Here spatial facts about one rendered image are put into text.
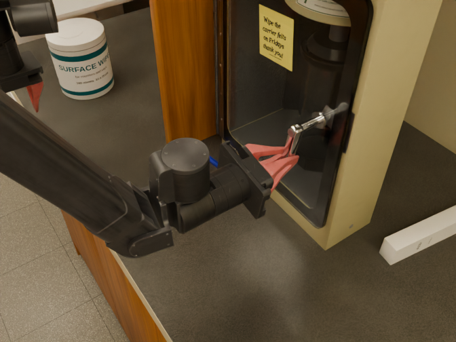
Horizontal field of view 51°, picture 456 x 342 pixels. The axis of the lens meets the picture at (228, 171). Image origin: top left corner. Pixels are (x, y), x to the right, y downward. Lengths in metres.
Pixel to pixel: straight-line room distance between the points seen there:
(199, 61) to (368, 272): 0.49
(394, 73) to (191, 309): 0.46
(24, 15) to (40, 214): 1.56
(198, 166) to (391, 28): 0.27
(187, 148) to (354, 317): 0.39
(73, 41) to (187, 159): 0.63
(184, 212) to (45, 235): 1.62
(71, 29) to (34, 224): 1.24
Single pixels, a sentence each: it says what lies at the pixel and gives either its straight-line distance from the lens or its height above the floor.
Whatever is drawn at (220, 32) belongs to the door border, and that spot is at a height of 1.22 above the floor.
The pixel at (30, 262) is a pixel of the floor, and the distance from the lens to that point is 2.12.
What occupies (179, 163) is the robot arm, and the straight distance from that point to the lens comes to 0.55.
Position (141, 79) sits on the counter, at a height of 0.94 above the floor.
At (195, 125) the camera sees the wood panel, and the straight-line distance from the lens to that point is 1.00.
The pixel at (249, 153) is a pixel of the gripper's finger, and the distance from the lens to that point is 0.65.
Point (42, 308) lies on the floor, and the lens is 1.98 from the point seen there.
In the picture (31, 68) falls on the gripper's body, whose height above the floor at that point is 1.19.
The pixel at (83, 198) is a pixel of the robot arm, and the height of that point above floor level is 1.24.
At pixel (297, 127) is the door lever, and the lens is 0.65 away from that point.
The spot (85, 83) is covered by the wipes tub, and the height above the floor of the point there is 0.99.
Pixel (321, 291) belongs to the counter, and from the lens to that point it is 0.80.
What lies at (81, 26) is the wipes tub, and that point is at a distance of 1.19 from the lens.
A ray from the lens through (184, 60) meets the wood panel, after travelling 0.90.
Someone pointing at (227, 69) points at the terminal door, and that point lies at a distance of 0.84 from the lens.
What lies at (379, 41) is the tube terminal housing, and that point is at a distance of 0.59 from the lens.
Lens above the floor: 1.61
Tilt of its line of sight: 44 degrees down
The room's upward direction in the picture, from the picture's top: straight up
